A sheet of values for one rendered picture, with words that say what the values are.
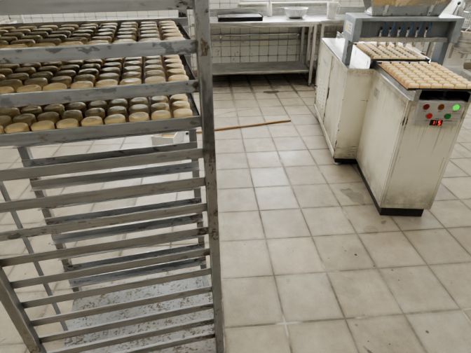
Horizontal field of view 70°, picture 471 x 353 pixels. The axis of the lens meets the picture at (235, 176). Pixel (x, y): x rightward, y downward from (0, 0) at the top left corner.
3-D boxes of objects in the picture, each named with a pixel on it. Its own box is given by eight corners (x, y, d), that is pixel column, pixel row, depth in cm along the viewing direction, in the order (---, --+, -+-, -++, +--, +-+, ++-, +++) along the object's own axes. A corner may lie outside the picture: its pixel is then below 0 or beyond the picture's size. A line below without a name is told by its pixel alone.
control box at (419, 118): (411, 122, 195) (417, 99, 188) (453, 123, 194) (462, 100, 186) (413, 125, 192) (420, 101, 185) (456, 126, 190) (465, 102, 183)
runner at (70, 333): (219, 300, 126) (219, 295, 125) (221, 307, 124) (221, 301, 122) (34, 337, 114) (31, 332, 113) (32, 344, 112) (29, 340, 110)
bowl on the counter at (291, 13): (286, 19, 459) (287, 9, 452) (282, 16, 486) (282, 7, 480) (310, 19, 461) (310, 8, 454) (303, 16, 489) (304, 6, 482)
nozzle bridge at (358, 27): (338, 58, 275) (345, 12, 258) (429, 59, 271) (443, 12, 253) (347, 68, 247) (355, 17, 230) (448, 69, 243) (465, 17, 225)
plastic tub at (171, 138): (174, 153, 315) (173, 138, 307) (152, 152, 318) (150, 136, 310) (183, 139, 340) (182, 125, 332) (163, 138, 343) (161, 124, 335)
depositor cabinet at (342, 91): (312, 113, 400) (322, 38, 356) (373, 114, 396) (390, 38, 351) (331, 167, 292) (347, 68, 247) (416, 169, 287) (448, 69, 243)
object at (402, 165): (352, 167, 291) (374, 60, 244) (393, 168, 289) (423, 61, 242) (376, 218, 232) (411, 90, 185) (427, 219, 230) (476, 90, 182)
